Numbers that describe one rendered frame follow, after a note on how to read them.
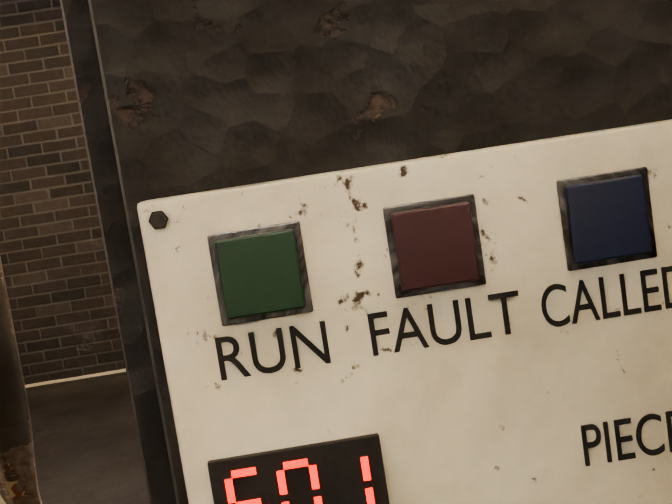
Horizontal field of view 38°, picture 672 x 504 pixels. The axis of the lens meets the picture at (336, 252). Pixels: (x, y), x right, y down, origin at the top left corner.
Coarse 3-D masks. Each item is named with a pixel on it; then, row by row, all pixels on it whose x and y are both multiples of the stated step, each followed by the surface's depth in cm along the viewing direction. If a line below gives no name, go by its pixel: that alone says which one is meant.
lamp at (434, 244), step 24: (408, 216) 43; (432, 216) 44; (456, 216) 44; (408, 240) 44; (432, 240) 44; (456, 240) 44; (408, 264) 44; (432, 264) 44; (456, 264) 44; (408, 288) 44
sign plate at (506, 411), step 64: (640, 128) 44; (256, 192) 44; (320, 192) 44; (384, 192) 44; (448, 192) 44; (512, 192) 44; (192, 256) 44; (320, 256) 44; (384, 256) 44; (512, 256) 44; (640, 256) 44; (192, 320) 44; (256, 320) 44; (320, 320) 44; (384, 320) 44; (448, 320) 45; (512, 320) 45; (576, 320) 45; (640, 320) 45; (192, 384) 44; (256, 384) 44; (320, 384) 45; (384, 384) 45; (448, 384) 45; (512, 384) 45; (576, 384) 45; (640, 384) 45; (192, 448) 45; (256, 448) 45; (320, 448) 45; (384, 448) 45; (448, 448) 45; (512, 448) 45; (576, 448) 45; (640, 448) 46
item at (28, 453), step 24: (0, 264) 312; (0, 288) 312; (0, 312) 313; (0, 336) 314; (0, 360) 314; (0, 384) 315; (24, 384) 317; (0, 408) 316; (24, 408) 316; (0, 432) 317; (24, 432) 317; (0, 456) 317; (24, 456) 317; (0, 480) 285; (24, 480) 318
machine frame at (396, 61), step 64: (64, 0) 52; (128, 0) 44; (192, 0) 45; (256, 0) 45; (320, 0) 45; (384, 0) 45; (448, 0) 45; (512, 0) 45; (576, 0) 45; (640, 0) 46; (128, 64) 45; (192, 64) 45; (256, 64) 45; (320, 64) 45; (384, 64) 45; (448, 64) 45; (512, 64) 46; (576, 64) 46; (640, 64) 46; (128, 128) 45; (192, 128) 45; (256, 128) 45; (320, 128) 45; (384, 128) 46; (448, 128) 46; (512, 128) 46; (576, 128) 46; (128, 192) 45; (192, 192) 45; (128, 256) 54; (128, 320) 54
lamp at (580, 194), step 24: (576, 192) 44; (600, 192) 44; (624, 192) 44; (576, 216) 44; (600, 216) 44; (624, 216) 44; (576, 240) 44; (600, 240) 44; (624, 240) 44; (648, 240) 44
